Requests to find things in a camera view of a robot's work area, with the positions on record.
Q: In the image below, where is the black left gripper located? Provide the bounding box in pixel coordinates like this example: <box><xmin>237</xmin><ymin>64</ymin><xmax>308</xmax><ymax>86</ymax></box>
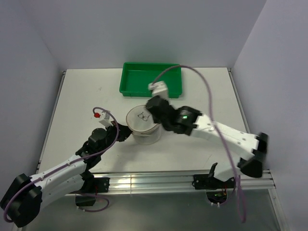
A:
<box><xmin>98</xmin><ymin>120</ymin><xmax>134</xmax><ymax>155</ymax></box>

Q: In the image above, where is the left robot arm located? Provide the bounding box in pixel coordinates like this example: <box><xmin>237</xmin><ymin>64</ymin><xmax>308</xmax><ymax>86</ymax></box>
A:
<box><xmin>0</xmin><ymin>123</ymin><xmax>132</xmax><ymax>228</ymax></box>

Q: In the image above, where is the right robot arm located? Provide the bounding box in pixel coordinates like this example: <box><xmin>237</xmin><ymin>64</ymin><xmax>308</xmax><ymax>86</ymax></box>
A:
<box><xmin>145</xmin><ymin>96</ymin><xmax>269</xmax><ymax>188</ymax></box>

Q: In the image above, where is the green plastic tray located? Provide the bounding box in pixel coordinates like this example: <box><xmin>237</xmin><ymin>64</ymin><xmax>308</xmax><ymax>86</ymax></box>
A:
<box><xmin>119</xmin><ymin>62</ymin><xmax>182</xmax><ymax>99</ymax></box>

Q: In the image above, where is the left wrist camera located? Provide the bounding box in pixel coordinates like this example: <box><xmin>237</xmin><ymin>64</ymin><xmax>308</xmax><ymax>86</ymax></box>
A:
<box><xmin>93</xmin><ymin>112</ymin><xmax>113</xmax><ymax>128</ymax></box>

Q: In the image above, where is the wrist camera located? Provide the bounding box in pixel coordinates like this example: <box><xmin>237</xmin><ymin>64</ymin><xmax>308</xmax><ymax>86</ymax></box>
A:
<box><xmin>148</xmin><ymin>81</ymin><xmax>169</xmax><ymax>100</ymax></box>
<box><xmin>93</xmin><ymin>112</ymin><xmax>113</xmax><ymax>128</ymax></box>

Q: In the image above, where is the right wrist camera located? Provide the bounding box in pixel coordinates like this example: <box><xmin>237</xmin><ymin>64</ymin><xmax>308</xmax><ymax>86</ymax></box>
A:
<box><xmin>148</xmin><ymin>81</ymin><xmax>169</xmax><ymax>100</ymax></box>

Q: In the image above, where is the aluminium frame rail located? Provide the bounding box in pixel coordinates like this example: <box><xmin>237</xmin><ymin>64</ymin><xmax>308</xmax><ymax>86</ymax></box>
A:
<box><xmin>23</xmin><ymin>168</ymin><xmax>276</xmax><ymax>198</ymax></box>

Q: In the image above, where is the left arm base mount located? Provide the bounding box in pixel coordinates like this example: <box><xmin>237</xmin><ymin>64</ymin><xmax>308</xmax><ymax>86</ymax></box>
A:
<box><xmin>75</xmin><ymin>177</ymin><xmax>110</xmax><ymax>208</ymax></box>

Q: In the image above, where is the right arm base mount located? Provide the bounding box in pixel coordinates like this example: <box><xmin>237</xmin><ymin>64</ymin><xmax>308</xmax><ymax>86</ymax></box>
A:
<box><xmin>192</xmin><ymin>163</ymin><xmax>236</xmax><ymax>208</ymax></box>

